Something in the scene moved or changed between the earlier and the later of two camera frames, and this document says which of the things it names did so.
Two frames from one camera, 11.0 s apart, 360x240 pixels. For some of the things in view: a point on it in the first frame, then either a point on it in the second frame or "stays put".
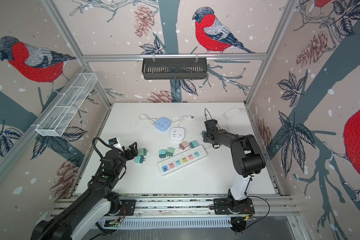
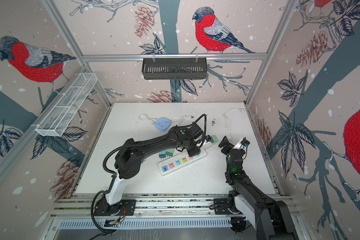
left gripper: [134, 151] -> [196, 152]
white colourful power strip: [178, 160] stays put
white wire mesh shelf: [61, 113] stays put
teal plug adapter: [162, 153] stays put
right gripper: [207, 138] -> [230, 147]
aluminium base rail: [198, 206] stays put
